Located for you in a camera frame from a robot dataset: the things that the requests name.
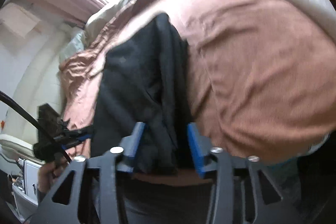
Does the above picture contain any black cable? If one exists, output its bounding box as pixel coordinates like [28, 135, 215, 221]
[0, 90, 73, 164]

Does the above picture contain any left hand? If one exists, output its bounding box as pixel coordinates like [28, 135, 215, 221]
[38, 157, 68, 193]

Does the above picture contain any white bedside cabinet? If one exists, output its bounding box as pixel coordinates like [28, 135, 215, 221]
[12, 158, 42, 206]

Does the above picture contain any black garment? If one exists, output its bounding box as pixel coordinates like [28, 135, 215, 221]
[91, 13, 193, 174]

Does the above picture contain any brown fuzzy blanket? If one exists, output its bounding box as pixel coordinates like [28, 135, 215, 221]
[59, 0, 336, 187]

